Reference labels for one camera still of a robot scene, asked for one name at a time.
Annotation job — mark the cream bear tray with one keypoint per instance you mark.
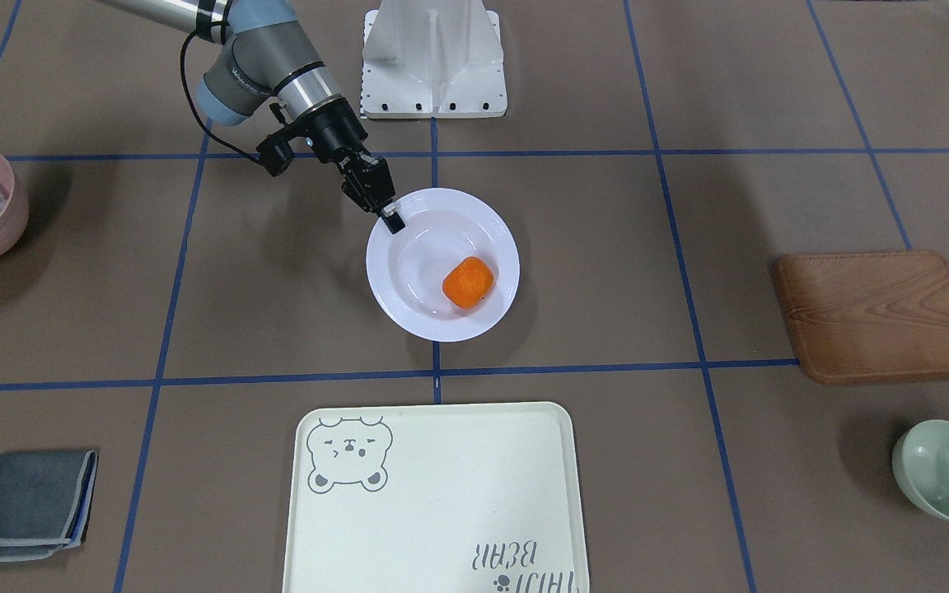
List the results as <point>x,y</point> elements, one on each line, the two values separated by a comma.
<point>469,497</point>

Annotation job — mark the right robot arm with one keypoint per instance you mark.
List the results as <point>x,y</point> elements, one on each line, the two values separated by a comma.
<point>267,59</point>

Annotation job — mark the brown wooden tray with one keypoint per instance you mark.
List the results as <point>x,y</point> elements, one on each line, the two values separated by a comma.
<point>866,317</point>

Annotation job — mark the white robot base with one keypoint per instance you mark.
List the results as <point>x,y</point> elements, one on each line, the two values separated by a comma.
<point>432,59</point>

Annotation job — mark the orange fruit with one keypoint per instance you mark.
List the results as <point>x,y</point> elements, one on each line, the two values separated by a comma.
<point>468,283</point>

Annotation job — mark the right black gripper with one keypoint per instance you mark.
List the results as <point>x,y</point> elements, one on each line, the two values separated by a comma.
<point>335,134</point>

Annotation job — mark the grey folded cloth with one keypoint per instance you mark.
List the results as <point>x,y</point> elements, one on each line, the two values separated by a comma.
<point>45,502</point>

